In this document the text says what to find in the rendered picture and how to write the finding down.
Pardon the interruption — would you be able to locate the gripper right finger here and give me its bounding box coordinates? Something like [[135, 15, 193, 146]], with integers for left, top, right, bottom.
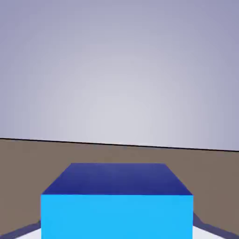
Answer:
[[193, 212, 239, 239]]

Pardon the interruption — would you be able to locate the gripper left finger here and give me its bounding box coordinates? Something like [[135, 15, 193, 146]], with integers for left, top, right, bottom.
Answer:
[[0, 219, 42, 239]]

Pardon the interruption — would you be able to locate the small blue cube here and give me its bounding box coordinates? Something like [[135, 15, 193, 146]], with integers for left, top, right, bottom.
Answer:
[[40, 162, 194, 239]]

